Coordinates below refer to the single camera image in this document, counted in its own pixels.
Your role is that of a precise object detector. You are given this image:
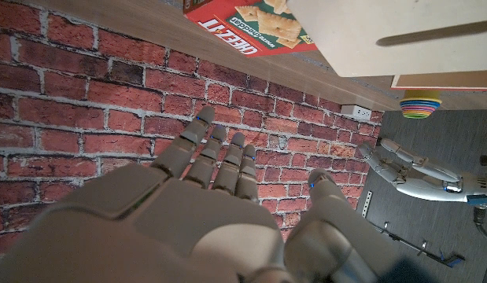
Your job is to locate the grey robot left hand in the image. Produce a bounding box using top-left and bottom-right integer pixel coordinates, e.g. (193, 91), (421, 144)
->
(356, 137), (487, 209)

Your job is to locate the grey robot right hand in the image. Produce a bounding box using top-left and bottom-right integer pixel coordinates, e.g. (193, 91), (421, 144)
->
(0, 105), (445, 283)

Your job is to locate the wooden box with slot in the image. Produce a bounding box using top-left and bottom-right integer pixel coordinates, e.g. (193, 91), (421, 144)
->
(286, 0), (487, 78)

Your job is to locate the red Cheez-It cracker box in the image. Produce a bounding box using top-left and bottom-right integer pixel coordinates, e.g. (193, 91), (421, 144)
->
(183, 0), (319, 58)

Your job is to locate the colourful stacking cup toy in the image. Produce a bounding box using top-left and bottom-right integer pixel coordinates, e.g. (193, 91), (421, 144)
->
(399, 89), (443, 119)

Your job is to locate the white power outlet strip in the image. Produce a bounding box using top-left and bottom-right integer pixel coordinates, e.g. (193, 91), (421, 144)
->
(340, 104), (373, 122)

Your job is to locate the printed red brick backdrop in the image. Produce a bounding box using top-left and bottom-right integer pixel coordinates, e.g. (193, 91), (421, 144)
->
(0, 0), (386, 260)

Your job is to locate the white perforated wall strip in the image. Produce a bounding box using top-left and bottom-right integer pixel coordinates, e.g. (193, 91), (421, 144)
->
(363, 190), (374, 218)

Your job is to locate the black metal wall rail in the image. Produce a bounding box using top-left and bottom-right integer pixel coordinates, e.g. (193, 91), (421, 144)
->
(371, 222), (465, 269)

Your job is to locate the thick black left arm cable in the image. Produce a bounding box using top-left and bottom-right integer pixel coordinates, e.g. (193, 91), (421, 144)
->
(473, 206), (487, 247)

